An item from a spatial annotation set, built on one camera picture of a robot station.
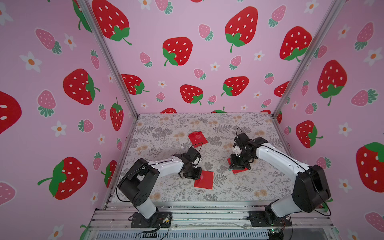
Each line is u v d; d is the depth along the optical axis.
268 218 0.66
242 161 0.72
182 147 1.00
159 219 0.73
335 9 0.69
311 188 0.43
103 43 0.80
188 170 0.75
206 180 0.89
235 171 0.90
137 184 0.46
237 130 1.14
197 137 1.07
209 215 0.77
